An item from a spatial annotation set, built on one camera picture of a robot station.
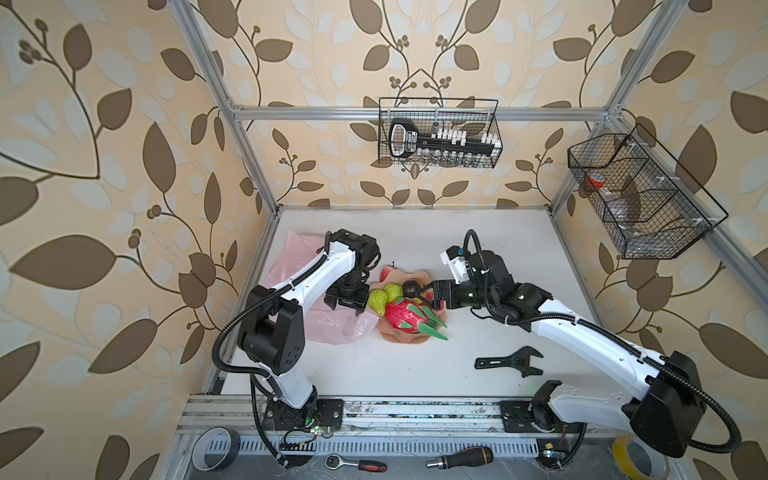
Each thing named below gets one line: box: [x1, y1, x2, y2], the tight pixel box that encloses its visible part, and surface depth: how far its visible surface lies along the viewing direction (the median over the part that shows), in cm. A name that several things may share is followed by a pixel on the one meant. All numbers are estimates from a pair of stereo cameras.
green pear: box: [368, 289, 388, 317], surface depth 86 cm
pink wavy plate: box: [371, 269, 431, 287], surface depth 98 cm
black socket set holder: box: [389, 119, 503, 158], surface depth 84 cm
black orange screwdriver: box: [426, 446, 494, 470], surface depth 68 cm
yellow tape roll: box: [612, 435, 669, 480], surface depth 68 cm
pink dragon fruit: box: [385, 297, 449, 340], surface depth 84 cm
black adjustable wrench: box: [474, 346, 544, 378], surface depth 84 cm
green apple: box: [384, 282, 403, 304], surface depth 90 cm
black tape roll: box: [191, 426, 241, 472], surface depth 71 cm
